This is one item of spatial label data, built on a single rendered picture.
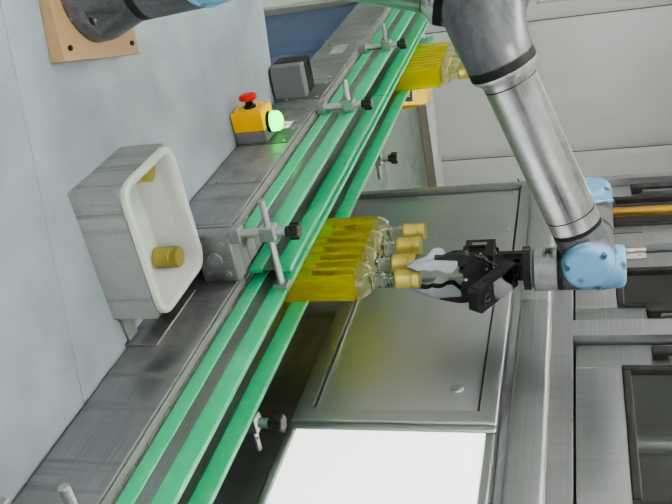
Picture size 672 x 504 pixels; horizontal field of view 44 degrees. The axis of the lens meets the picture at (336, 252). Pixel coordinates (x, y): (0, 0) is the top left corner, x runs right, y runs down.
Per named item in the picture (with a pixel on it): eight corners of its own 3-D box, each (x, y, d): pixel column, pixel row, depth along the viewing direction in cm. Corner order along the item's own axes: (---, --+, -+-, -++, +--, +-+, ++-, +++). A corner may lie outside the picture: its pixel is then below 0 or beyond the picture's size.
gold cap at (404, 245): (397, 259, 159) (420, 258, 157) (395, 242, 157) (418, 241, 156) (401, 250, 162) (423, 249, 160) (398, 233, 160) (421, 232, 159)
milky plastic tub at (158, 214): (115, 321, 131) (165, 320, 129) (68, 192, 121) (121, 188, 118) (161, 264, 146) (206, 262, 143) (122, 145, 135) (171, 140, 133)
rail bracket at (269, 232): (242, 292, 146) (310, 290, 142) (218, 206, 138) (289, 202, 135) (248, 283, 149) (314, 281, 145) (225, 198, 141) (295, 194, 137)
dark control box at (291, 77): (273, 100, 202) (306, 97, 199) (266, 68, 198) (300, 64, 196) (283, 89, 209) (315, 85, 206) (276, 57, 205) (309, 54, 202)
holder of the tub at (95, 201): (124, 347, 134) (167, 347, 132) (67, 193, 121) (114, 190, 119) (167, 290, 148) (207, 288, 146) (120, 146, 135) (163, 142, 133)
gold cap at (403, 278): (395, 292, 148) (419, 292, 147) (392, 275, 147) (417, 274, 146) (399, 282, 151) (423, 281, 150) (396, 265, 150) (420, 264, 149)
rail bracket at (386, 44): (358, 55, 230) (405, 50, 226) (353, 29, 226) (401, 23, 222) (361, 51, 233) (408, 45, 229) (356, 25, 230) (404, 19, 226)
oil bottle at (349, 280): (261, 304, 156) (373, 301, 149) (255, 278, 153) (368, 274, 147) (270, 288, 160) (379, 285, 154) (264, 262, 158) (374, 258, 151)
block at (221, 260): (203, 285, 147) (239, 283, 145) (189, 238, 143) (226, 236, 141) (210, 274, 150) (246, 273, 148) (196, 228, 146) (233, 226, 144)
